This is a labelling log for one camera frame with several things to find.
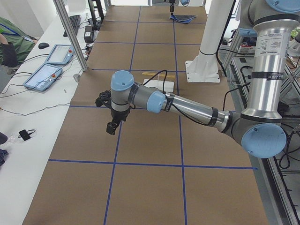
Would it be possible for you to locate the lower teach pendant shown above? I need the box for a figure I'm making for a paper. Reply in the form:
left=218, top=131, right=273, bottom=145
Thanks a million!
left=23, top=63, right=62, bottom=92

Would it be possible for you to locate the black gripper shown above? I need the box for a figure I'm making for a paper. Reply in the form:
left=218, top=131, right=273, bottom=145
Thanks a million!
left=169, top=0, right=175, bottom=7
left=106, top=108, right=130, bottom=135

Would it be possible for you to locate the teach pendant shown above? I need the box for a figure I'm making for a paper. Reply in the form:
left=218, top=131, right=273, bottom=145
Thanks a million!
left=45, top=44, right=74, bottom=65
left=23, top=63, right=62, bottom=92

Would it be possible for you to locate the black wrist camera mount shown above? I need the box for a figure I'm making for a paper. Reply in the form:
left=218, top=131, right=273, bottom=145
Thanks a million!
left=95, top=90, right=112, bottom=109

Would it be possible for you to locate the white wooden towel rack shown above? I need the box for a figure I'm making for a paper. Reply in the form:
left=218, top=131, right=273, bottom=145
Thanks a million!
left=145, top=74, right=175, bottom=93

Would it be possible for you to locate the person in green shirt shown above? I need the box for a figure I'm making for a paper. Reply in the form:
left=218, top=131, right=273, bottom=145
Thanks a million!
left=0, top=17, right=38, bottom=68

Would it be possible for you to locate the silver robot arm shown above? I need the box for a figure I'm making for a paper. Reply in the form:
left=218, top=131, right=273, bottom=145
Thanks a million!
left=106, top=0, right=300, bottom=158

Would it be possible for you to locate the black computer mouse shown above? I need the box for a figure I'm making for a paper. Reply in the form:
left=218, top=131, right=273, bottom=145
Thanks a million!
left=38, top=42, right=50, bottom=50

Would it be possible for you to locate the white camera pedestal column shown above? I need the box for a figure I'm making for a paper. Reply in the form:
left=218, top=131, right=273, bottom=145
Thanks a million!
left=185, top=0, right=235, bottom=83

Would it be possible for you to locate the blue and grey towel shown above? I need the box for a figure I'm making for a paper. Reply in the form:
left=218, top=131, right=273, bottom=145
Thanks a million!
left=170, top=15, right=196, bottom=23

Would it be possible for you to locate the upper teach pendant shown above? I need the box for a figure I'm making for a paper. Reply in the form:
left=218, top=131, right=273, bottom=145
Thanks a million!
left=45, top=44, right=74, bottom=65

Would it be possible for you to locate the black power adapter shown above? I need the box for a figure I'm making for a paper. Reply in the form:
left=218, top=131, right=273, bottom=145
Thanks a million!
left=83, top=25, right=94, bottom=43

